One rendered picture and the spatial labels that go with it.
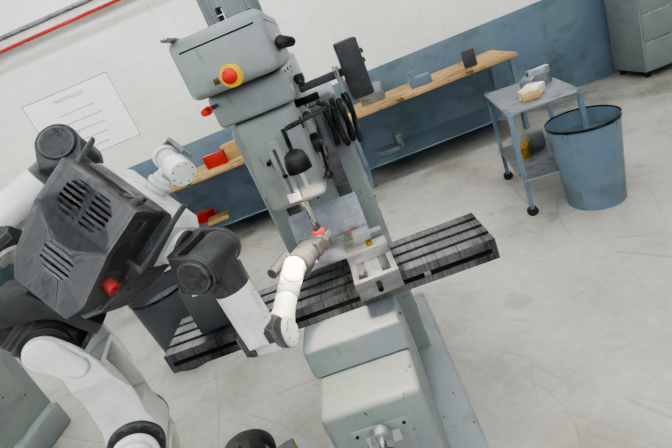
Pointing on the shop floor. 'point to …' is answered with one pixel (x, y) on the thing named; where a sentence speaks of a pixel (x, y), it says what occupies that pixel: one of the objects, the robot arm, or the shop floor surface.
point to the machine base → (448, 386)
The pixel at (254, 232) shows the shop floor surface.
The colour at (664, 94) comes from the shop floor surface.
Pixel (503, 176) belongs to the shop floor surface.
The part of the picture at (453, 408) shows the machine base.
